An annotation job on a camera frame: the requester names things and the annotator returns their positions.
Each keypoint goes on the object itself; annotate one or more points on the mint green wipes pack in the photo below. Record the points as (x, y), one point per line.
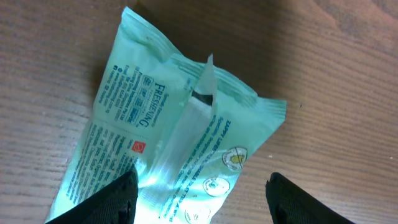
(187, 128)

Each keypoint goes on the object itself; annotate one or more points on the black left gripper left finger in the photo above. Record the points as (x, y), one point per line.
(113, 204)

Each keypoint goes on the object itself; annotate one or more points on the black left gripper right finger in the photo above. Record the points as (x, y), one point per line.
(289, 204)

